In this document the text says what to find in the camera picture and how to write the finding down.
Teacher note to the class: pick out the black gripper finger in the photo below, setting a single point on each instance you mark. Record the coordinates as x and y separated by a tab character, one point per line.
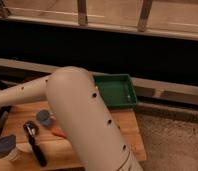
4	112

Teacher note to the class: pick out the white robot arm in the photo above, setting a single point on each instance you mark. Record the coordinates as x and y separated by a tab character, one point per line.
75	101

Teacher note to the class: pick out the small blue cup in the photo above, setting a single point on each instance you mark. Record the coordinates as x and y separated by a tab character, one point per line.
43	117

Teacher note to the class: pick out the white paper cup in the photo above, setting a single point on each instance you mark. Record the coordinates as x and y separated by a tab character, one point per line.
13	155

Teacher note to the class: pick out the black ice cream scoop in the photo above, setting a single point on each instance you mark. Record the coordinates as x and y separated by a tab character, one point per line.
31	130

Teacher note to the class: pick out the orange toy carrot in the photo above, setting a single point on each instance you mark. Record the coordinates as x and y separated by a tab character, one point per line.
58	133

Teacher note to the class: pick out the green plastic tray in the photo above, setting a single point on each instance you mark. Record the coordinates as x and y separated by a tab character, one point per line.
117	90

